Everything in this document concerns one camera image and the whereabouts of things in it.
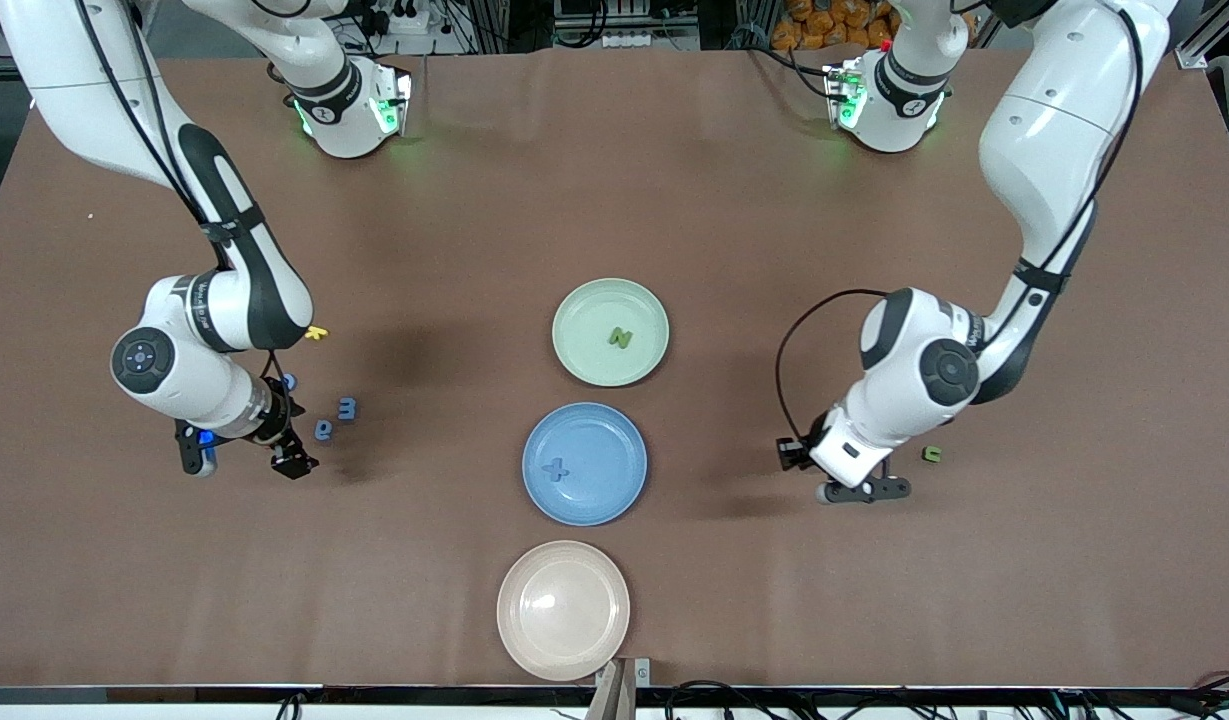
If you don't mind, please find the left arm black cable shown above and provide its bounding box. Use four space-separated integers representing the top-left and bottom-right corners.
774 0 1147 446

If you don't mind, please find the beige plate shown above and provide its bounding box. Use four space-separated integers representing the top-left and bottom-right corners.
496 540 632 683

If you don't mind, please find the brown table cover sheet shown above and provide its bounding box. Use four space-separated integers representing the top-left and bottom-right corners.
0 48 1229 691

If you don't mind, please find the white power strip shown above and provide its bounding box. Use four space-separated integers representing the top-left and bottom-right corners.
602 28 702 51

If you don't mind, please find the blue plate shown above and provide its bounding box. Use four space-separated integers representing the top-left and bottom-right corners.
521 402 649 528

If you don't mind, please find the pale green plate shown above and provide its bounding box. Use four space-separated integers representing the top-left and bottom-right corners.
551 277 671 389

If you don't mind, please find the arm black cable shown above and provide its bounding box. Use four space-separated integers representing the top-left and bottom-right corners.
74 0 285 401
774 0 1147 446

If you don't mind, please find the bag of orange items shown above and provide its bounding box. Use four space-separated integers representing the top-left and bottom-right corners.
771 0 900 51

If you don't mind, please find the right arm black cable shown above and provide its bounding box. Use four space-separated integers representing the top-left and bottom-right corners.
74 0 285 401

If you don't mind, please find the power strip with plugs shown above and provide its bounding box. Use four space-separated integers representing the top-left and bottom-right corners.
359 0 433 37

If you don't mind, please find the metal table edge bracket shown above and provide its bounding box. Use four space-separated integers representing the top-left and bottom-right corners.
586 657 653 720

